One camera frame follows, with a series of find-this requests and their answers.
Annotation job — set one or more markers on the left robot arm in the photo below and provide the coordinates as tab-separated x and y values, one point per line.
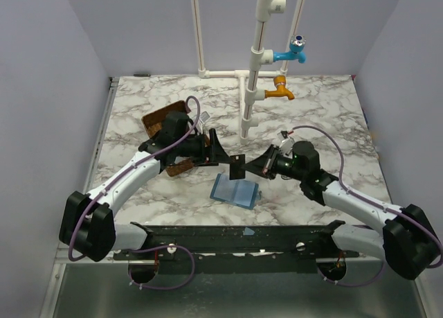
88	224

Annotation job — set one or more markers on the black card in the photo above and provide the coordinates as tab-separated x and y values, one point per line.
236	170

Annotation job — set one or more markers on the aluminium frame rail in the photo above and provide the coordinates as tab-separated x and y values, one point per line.
59	264

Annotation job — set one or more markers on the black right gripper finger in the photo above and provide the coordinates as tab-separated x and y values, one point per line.
261	172
265	160

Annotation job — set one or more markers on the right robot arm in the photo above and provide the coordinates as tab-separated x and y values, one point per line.
401	237

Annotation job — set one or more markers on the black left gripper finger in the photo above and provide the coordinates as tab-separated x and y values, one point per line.
216	152
203	162

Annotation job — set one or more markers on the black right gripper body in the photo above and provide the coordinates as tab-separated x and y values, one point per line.
268	162

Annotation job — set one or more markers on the blue plastic faucet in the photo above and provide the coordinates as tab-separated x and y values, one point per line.
295	52

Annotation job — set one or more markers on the woven brown basket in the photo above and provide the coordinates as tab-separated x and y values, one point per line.
152	124

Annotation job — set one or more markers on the blue leather card holder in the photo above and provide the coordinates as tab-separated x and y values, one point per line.
237	192

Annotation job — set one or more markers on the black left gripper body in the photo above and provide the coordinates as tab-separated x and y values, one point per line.
211	146

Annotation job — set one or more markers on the orange plastic faucet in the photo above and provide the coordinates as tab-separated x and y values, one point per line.
281	90

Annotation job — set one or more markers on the white pvc pipe frame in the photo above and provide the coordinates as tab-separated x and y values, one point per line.
262	70

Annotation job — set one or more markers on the black mounting rail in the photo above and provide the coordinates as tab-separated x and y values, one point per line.
236	249

